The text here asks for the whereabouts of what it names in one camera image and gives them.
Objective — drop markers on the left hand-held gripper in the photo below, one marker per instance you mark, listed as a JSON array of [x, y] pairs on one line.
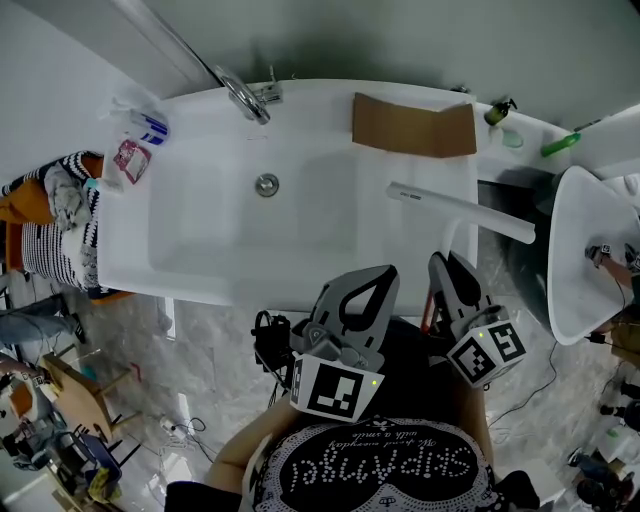
[[330, 390]]

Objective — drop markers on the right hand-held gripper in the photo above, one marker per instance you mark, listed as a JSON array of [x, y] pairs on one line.
[[480, 357]]

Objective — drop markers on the person's left forearm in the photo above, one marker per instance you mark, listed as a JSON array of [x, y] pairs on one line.
[[250, 445]]

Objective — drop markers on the person's right forearm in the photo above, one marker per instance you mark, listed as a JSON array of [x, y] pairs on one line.
[[475, 425]]

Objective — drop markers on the person in black shirt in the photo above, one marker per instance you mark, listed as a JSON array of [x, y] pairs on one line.
[[410, 390]]

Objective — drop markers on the white oval basin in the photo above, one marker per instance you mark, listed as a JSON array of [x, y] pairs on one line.
[[580, 225]]

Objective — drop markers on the chrome sink drain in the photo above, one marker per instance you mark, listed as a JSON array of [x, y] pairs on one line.
[[267, 185]]

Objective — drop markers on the pale green soap dish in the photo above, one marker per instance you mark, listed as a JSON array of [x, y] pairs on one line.
[[512, 139]]

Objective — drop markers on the white bathtub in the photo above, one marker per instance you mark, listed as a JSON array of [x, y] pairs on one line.
[[300, 150]]

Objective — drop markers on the brown cardboard sheet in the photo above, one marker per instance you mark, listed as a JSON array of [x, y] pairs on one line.
[[410, 125]]

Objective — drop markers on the bright green bottle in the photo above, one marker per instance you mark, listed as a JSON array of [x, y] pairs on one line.
[[560, 145]]

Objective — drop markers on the dark green pump bottle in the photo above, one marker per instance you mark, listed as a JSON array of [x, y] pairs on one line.
[[497, 114]]

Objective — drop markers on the white power strip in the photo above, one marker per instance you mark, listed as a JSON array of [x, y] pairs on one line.
[[168, 425]]

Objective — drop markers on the chrome faucet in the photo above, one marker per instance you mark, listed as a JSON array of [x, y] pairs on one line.
[[245, 97]]

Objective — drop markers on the pink packet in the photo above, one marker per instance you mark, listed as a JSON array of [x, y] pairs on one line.
[[131, 161]]

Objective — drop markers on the white blue toothpaste tube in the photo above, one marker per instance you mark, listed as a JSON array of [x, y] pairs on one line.
[[152, 130]]

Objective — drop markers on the white teal tube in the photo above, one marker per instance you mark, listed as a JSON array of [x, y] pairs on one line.
[[110, 184]]

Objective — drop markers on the clear plastic wrapper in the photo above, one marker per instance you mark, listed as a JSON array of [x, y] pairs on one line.
[[125, 107]]

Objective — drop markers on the grey crumpled cloth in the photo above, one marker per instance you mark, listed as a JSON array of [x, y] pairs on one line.
[[65, 200]]

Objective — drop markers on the black white knit cloth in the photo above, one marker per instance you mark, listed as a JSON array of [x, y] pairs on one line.
[[45, 255]]

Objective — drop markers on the orange chair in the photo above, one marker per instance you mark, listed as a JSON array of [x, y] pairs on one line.
[[25, 207]]

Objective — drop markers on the white wall ledge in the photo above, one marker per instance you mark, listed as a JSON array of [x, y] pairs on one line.
[[535, 127]]

